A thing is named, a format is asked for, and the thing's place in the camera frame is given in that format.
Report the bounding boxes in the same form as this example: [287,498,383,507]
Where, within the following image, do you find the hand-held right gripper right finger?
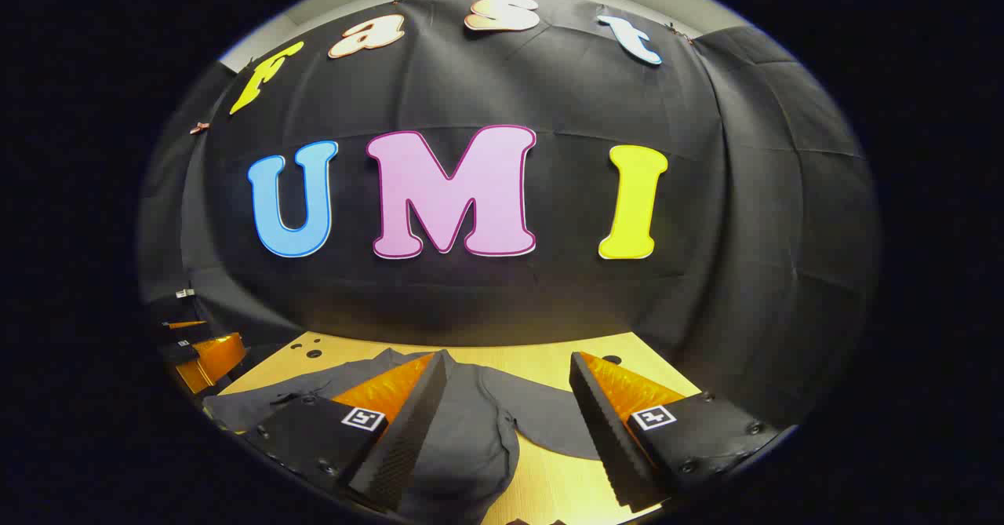
[569,351,781,512]

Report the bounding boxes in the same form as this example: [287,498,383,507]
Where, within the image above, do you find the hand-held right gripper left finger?
[239,350,456,512]

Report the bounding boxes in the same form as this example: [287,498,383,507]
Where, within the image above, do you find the grey collared shirt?
[202,348,605,525]

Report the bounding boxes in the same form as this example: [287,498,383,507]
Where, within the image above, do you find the black backdrop cloth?
[137,0,879,432]

